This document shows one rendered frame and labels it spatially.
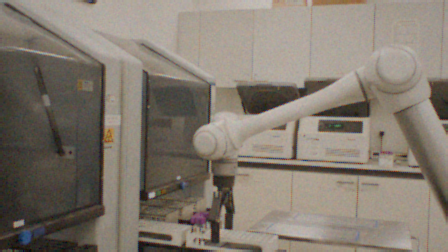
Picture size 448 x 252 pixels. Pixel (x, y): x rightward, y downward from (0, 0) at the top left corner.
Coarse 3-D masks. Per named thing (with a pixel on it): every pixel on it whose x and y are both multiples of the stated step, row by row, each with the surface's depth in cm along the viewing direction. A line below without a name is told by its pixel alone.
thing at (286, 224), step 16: (256, 224) 195; (272, 224) 196; (288, 224) 197; (304, 224) 198; (320, 224) 199; (336, 224) 199; (352, 224) 200; (368, 224) 201; (384, 224) 202; (400, 224) 203; (304, 240) 177; (320, 240) 175; (336, 240) 174; (352, 240) 174; (368, 240) 175; (384, 240) 176; (400, 240) 176; (416, 240) 193
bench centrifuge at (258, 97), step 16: (240, 96) 426; (256, 96) 423; (272, 96) 418; (288, 96) 413; (256, 112) 447; (272, 128) 391; (288, 128) 388; (256, 144) 396; (272, 144) 390; (288, 144) 386
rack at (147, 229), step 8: (144, 224) 171; (152, 224) 172; (160, 224) 172; (168, 224) 172; (176, 224) 173; (144, 232) 175; (152, 232) 165; (160, 232) 164; (168, 232) 163; (176, 232) 162; (184, 232) 165; (144, 240) 166; (152, 240) 165; (160, 240) 164; (168, 240) 172; (176, 240) 162; (184, 240) 165
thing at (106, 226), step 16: (0, 0) 150; (16, 0) 149; (32, 16) 147; (48, 16) 147; (64, 32) 143; (80, 32) 151; (96, 48) 141; (112, 64) 144; (112, 80) 144; (112, 96) 145; (112, 112) 145; (112, 128) 145; (112, 144) 146; (112, 160) 146; (112, 176) 146; (112, 192) 147; (112, 208) 147; (80, 224) 142; (96, 224) 140; (112, 224) 147; (80, 240) 142; (96, 240) 141; (112, 240) 148
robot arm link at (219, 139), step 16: (352, 80) 147; (320, 96) 150; (336, 96) 148; (352, 96) 147; (272, 112) 144; (288, 112) 146; (304, 112) 148; (208, 128) 139; (224, 128) 141; (240, 128) 142; (256, 128) 142; (208, 144) 138; (224, 144) 139; (240, 144) 144
